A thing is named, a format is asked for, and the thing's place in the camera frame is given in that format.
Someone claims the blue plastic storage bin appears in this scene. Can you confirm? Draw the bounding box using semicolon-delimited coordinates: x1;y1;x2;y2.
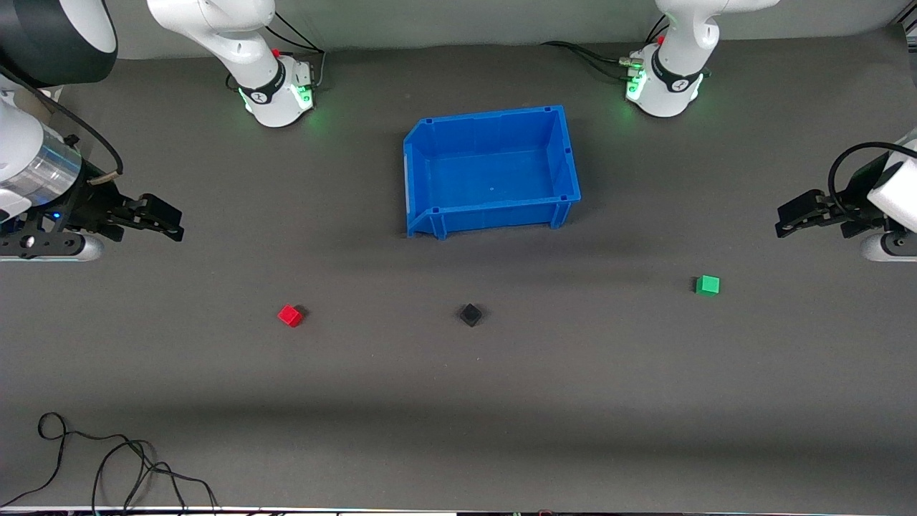
403;105;582;240

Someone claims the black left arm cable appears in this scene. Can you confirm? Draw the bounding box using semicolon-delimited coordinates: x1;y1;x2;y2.
829;142;917;216

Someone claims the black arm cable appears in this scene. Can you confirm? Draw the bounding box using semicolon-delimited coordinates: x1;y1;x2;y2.
829;142;917;216
0;64;124;186

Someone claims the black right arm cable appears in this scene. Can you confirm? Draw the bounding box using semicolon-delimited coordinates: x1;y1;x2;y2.
0;64;124;186

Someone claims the black right base cable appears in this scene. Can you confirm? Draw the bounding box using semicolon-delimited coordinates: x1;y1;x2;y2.
264;14;327;92

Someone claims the black base cable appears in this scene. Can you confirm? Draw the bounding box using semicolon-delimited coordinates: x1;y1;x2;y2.
541;14;671;81
264;14;327;92

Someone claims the loose black floor cable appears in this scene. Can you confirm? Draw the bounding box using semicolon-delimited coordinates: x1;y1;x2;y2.
0;412;219;514

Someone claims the black left base cable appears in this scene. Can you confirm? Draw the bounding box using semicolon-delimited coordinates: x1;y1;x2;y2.
541;14;671;81

